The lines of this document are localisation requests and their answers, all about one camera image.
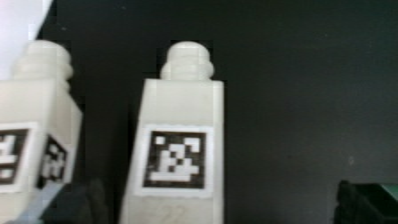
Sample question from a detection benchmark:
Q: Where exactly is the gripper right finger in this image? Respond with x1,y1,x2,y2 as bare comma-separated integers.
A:
335,181,398,224

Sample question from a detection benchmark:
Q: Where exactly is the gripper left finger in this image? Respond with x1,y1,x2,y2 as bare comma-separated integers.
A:
23,181,110,224

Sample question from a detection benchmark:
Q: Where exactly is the white leg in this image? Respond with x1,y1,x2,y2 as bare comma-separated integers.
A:
0,40,81,224
117,41,223,224

